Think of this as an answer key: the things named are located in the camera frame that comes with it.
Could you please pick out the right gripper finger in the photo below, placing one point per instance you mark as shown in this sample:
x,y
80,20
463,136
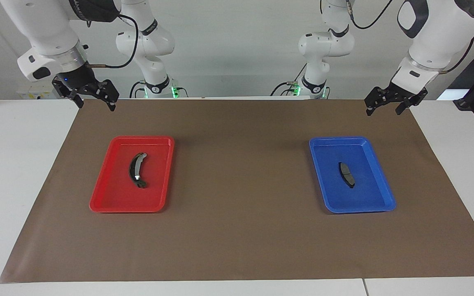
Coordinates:
x,y
112,105
77,101

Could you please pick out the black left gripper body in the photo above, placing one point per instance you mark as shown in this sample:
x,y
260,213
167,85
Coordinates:
x,y
401,95

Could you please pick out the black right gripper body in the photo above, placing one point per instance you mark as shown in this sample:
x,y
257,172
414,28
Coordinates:
x,y
78,82

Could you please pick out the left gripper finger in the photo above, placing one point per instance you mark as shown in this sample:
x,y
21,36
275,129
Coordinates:
x,y
400,109
370,111

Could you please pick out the grey brake pad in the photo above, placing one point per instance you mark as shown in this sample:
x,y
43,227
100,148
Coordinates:
x,y
346,173

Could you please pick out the curved brake shoe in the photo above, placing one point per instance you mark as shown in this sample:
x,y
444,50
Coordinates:
x,y
132,169

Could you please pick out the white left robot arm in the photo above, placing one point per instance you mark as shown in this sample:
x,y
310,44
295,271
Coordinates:
x,y
442,33

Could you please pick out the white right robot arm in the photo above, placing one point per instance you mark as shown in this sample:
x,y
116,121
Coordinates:
x,y
47,24

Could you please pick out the blue plastic tray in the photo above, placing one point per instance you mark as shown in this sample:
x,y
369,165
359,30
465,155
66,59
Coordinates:
x,y
360,197

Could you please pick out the red plastic tray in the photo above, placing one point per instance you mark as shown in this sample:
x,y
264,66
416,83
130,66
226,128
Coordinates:
x,y
113,193

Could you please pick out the brown paper mat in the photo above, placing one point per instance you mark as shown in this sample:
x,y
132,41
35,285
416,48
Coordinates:
x,y
237,238

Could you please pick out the white wall box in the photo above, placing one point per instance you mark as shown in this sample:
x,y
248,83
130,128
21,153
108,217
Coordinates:
x,y
35,95

